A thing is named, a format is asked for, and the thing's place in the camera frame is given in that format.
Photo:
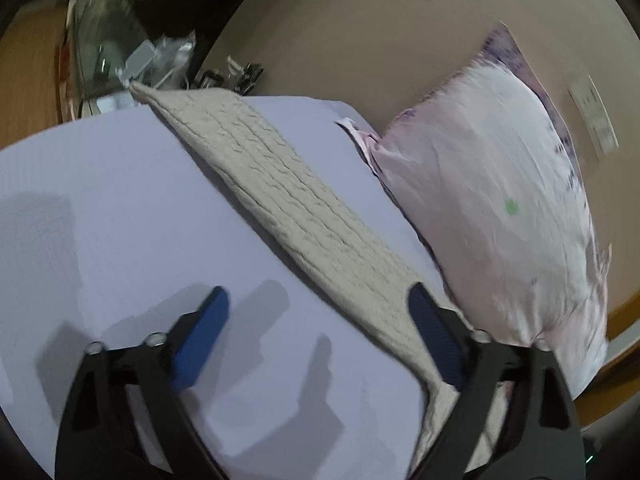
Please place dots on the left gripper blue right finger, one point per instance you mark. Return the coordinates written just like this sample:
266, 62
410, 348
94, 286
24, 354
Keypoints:
540, 434

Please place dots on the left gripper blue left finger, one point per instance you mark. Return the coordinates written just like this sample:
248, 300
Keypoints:
98, 438

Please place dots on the beige knitted garment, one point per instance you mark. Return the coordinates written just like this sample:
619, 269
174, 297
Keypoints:
365, 279

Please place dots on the lavender bed sheet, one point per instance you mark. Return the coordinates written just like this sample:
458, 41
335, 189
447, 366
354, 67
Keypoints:
111, 229

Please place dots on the pink floral pillow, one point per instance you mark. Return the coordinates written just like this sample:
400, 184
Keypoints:
484, 169

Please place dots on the clutter on bedside table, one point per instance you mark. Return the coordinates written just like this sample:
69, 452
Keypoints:
104, 49

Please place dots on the wall switch plate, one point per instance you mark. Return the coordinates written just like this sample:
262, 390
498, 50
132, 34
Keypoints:
595, 116

